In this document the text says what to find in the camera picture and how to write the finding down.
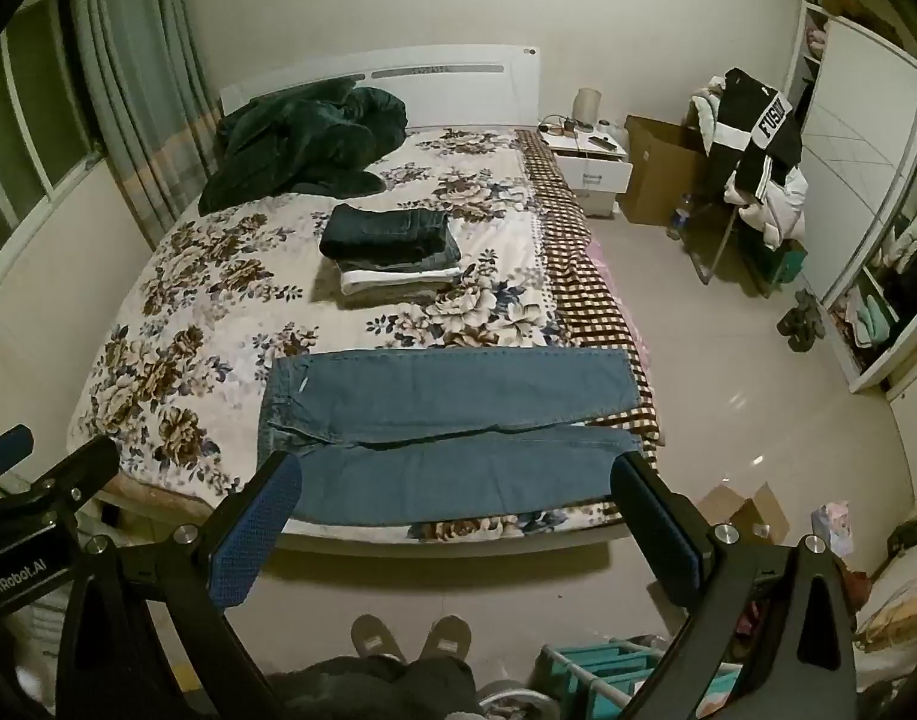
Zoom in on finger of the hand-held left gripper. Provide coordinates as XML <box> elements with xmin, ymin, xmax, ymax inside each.
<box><xmin>19</xmin><ymin>436</ymin><xmax>122</xmax><ymax>520</ymax></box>
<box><xmin>0</xmin><ymin>425</ymin><xmax>37</xmax><ymax>484</ymax></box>

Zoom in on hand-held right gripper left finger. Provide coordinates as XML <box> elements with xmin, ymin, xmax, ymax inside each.
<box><xmin>57</xmin><ymin>452</ymin><xmax>303</xmax><ymax>720</ymax></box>

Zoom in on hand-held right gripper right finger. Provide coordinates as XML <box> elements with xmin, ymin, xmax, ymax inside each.
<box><xmin>610</xmin><ymin>452</ymin><xmax>860</xmax><ymax>720</ymax></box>

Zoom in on blue jeans pants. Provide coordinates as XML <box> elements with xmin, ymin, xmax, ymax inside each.
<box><xmin>257</xmin><ymin>349</ymin><xmax>644</xmax><ymax>524</ymax></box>

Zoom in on white folded pants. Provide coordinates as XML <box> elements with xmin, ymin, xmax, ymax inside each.
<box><xmin>339</xmin><ymin>262</ymin><xmax>463</xmax><ymax>298</ymax></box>

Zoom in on small open cardboard box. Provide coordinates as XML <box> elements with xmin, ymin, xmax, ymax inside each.
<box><xmin>694</xmin><ymin>481</ymin><xmax>790</xmax><ymax>548</ymax></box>

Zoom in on teal storage rack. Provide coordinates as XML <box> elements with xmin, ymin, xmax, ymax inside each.
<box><xmin>537</xmin><ymin>634</ymin><xmax>744</xmax><ymax>720</ymax></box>

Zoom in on pink tissue pack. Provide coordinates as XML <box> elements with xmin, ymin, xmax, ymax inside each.
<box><xmin>810</xmin><ymin>501</ymin><xmax>853</xmax><ymax>560</ymax></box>

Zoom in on person's dark trouser legs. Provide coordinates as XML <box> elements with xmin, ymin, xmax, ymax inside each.
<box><xmin>267</xmin><ymin>655</ymin><xmax>482</xmax><ymax>720</ymax></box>

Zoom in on person's beige right slipper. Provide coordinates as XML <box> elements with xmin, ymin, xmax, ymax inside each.
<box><xmin>419</xmin><ymin>615</ymin><xmax>473</xmax><ymax>665</ymax></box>

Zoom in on floral printed blanket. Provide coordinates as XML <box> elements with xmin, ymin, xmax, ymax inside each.
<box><xmin>67</xmin><ymin>127</ymin><xmax>662</xmax><ymax>541</ymax></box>

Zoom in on beige cushion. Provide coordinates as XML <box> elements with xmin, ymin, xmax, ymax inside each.
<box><xmin>852</xmin><ymin>532</ymin><xmax>917</xmax><ymax>661</ymax></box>

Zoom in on brown checked blanket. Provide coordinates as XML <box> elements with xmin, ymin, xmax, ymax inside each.
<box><xmin>514</xmin><ymin>129</ymin><xmax>662</xmax><ymax>451</ymax></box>

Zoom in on green box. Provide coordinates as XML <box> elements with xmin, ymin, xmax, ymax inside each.
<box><xmin>743</xmin><ymin>236</ymin><xmax>808</xmax><ymax>295</ymax></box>

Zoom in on chair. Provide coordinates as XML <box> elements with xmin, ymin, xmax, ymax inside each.
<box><xmin>687</xmin><ymin>191</ymin><xmax>748</xmax><ymax>286</ymax></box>

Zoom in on clothes in wardrobe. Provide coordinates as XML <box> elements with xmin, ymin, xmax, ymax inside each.
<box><xmin>829</xmin><ymin>195</ymin><xmax>917</xmax><ymax>350</ymax></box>

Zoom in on grey-blue folded jeans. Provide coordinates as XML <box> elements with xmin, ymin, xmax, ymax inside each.
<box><xmin>334</xmin><ymin>238</ymin><xmax>463</xmax><ymax>272</ymax></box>

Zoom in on dark folded jeans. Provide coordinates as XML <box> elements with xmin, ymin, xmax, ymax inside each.
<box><xmin>319</xmin><ymin>204</ymin><xmax>452</xmax><ymax>260</ymax></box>

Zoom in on white clothes pile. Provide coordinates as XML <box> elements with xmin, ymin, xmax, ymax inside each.
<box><xmin>689</xmin><ymin>84</ymin><xmax>809</xmax><ymax>250</ymax></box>

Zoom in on window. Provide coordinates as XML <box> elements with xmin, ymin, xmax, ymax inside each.
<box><xmin>0</xmin><ymin>0</ymin><xmax>104</xmax><ymax>287</ymax></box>

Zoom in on white nightstand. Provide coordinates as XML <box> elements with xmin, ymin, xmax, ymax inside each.
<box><xmin>537</xmin><ymin>127</ymin><xmax>633</xmax><ymax>220</ymax></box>

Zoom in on large cardboard box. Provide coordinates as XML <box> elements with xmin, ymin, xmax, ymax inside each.
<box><xmin>623</xmin><ymin>114</ymin><xmax>712</xmax><ymax>226</ymax></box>

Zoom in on grey-green curtain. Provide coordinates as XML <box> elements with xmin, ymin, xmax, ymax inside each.
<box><xmin>68</xmin><ymin>0</ymin><xmax>223</xmax><ymax>250</ymax></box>

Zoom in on dark green puffer jacket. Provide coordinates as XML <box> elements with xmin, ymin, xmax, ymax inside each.
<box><xmin>198</xmin><ymin>79</ymin><xmax>408</xmax><ymax>212</ymax></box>

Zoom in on black and white jacket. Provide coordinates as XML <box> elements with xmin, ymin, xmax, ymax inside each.
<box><xmin>709</xmin><ymin>67</ymin><xmax>804</xmax><ymax>202</ymax></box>

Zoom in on white wardrobe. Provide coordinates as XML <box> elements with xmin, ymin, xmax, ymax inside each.
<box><xmin>784</xmin><ymin>0</ymin><xmax>917</xmax><ymax>395</ymax></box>

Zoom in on white bed with headboard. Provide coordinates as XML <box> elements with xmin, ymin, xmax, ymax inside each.
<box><xmin>102</xmin><ymin>45</ymin><xmax>639</xmax><ymax>560</ymax></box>

